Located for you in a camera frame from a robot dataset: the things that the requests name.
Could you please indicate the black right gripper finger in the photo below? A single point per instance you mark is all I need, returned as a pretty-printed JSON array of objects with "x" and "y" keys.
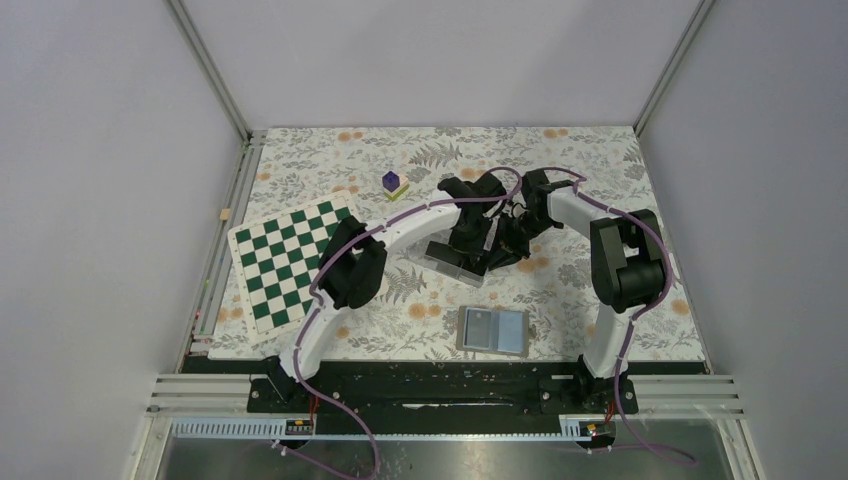
[
  {"x": 516, "y": 256},
  {"x": 495, "y": 258}
]

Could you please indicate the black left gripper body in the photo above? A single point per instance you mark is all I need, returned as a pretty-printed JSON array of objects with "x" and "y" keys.
[{"x": 471, "y": 239}]

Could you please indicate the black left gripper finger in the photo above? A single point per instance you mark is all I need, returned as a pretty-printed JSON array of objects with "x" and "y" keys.
[
  {"x": 481, "y": 265},
  {"x": 445, "y": 255}
]

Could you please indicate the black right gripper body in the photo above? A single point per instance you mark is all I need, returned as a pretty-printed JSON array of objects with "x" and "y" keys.
[{"x": 517, "y": 233}]

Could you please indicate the clear acrylic card tray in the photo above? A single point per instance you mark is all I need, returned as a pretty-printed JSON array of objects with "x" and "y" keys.
[{"x": 417, "y": 256}]

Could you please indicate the grey card holder wallet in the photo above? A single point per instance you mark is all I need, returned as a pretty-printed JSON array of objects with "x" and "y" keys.
[{"x": 514, "y": 332}]

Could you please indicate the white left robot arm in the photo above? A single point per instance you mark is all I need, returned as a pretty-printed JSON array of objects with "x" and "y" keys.
[{"x": 352, "y": 266}]

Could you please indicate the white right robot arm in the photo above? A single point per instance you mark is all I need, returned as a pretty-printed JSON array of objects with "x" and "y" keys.
[{"x": 630, "y": 272}]

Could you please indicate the purple yellow cube stack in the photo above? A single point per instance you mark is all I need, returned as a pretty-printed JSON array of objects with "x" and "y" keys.
[{"x": 394, "y": 185}]

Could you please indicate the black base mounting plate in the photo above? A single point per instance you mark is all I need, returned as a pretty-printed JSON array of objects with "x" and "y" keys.
[{"x": 431, "y": 397}]

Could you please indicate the green white chessboard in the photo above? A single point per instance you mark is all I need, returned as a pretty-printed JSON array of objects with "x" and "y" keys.
[{"x": 275, "y": 260}]

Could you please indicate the grey slotted cable duct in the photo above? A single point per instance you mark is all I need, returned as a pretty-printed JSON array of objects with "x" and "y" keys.
[{"x": 297, "y": 429}]

